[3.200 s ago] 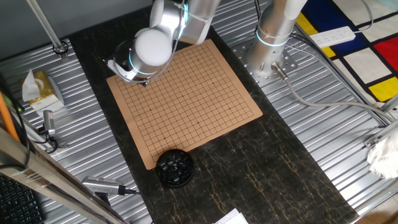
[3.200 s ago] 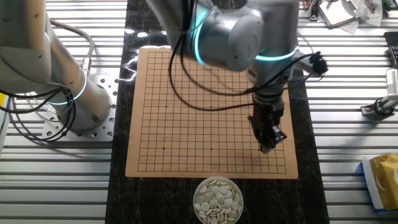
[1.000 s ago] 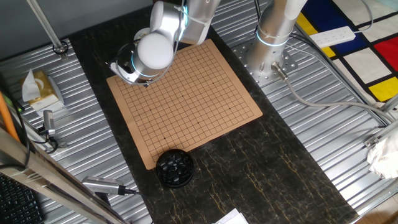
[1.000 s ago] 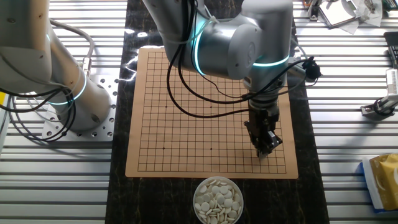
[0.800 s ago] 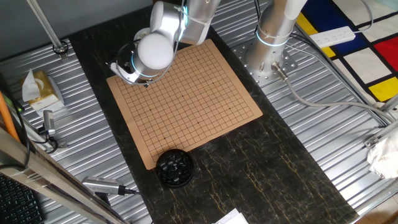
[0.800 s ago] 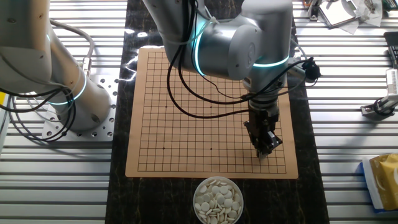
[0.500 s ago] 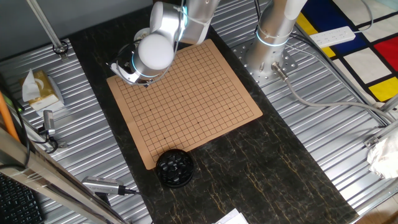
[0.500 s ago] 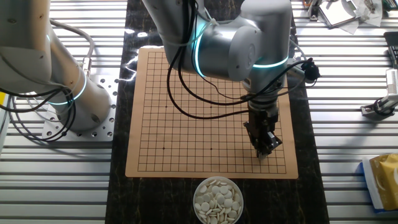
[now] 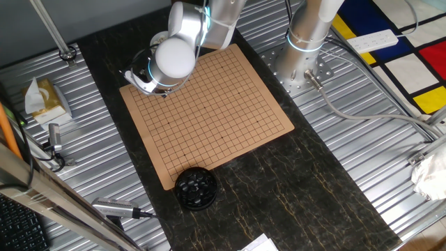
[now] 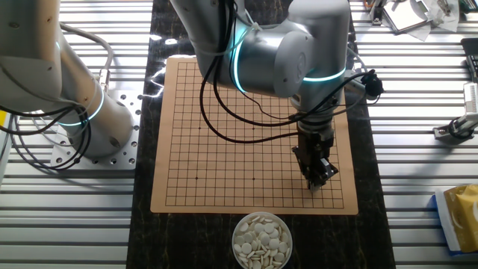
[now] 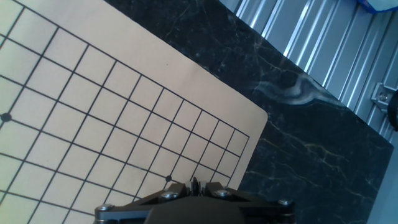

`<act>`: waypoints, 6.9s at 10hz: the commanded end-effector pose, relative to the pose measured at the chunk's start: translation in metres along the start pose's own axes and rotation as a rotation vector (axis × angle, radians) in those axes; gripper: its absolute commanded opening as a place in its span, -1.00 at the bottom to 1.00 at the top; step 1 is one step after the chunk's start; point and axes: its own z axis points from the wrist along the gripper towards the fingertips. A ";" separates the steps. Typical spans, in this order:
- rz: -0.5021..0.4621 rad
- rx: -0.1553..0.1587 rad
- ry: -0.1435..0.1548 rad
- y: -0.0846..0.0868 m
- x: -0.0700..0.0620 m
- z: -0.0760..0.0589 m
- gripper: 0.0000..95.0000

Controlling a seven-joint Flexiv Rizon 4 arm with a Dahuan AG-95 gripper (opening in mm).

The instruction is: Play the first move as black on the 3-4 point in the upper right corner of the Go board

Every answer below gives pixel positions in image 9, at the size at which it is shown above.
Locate orange pole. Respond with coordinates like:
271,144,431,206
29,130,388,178
0,102,24,161

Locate thick grey hose cable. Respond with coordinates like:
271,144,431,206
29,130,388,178
303,68,445,139

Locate white power strip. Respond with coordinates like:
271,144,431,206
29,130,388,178
346,29,400,55

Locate white paper sheet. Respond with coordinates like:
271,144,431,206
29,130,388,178
238,233,279,251

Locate metal camera clamp mount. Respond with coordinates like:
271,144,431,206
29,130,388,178
34,122,77,172

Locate black marble pattern mat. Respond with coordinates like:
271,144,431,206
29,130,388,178
75,0,403,251

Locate tan go board mat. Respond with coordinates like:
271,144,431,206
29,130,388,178
118,43,295,192

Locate black ring on pole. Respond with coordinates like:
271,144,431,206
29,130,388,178
58,45,78,62

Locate white ribbed device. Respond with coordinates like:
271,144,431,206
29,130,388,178
91,197,140,220

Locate aluminium frame profile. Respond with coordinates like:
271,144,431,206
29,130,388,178
413,134,446,161
423,104,446,128

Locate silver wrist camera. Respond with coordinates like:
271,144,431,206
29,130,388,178
123,68,157,95

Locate black bowl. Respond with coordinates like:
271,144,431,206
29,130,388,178
174,166,219,211

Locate colourful mondrian pattern rug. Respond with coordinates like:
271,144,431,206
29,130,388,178
330,0,446,116

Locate yellow foil packet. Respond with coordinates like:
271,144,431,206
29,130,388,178
21,78,67,119

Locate aluminium frame beam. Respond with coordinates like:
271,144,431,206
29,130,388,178
0,142,146,251

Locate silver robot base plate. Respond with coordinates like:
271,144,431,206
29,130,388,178
259,43,335,98

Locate thin grey cable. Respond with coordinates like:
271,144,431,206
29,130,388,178
320,48,435,142

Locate metal corner bracket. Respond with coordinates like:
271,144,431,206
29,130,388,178
407,151,426,167

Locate black hanging cable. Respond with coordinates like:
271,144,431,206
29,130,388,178
0,82,36,192

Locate black device cable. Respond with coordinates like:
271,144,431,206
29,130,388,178
132,208,164,221

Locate white power cable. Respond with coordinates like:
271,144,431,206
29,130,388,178
395,0,420,38

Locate silver metal support pole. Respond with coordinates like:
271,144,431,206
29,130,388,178
29,0,76,67

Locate black keypad device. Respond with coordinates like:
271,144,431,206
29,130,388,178
0,195,49,251

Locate crumpled white cloth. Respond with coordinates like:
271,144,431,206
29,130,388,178
410,146,446,201

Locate white tissue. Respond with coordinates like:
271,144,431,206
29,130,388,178
24,77,45,114

